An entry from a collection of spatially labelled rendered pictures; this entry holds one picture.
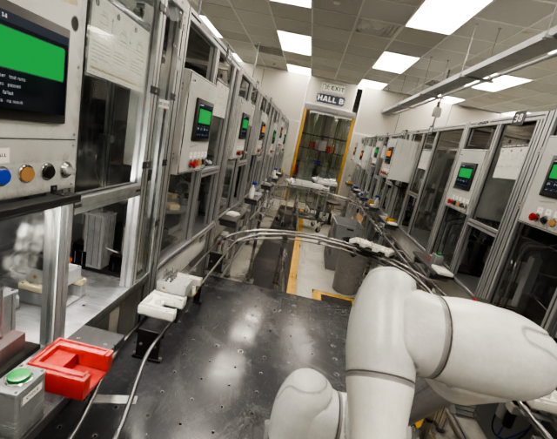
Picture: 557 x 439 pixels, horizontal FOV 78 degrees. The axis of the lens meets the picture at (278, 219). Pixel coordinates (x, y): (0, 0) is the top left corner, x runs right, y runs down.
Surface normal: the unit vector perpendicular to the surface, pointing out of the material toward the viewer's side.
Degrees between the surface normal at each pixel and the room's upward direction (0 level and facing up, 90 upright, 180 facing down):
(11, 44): 90
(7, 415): 90
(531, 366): 72
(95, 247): 90
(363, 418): 67
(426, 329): 51
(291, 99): 90
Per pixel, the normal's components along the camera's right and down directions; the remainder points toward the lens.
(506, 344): 0.08, -0.38
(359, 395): -0.73, -0.32
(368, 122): -0.09, 0.21
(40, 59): 0.98, 0.22
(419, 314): -0.07, -0.58
